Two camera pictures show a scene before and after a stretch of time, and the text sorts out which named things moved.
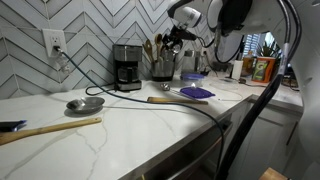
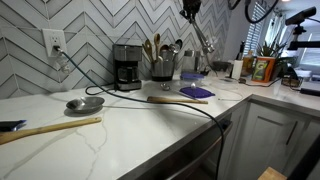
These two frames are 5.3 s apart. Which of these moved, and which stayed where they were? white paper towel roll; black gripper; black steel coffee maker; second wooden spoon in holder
Moved: black gripper
Stayed: white paper towel roll; black steel coffee maker; second wooden spoon in holder
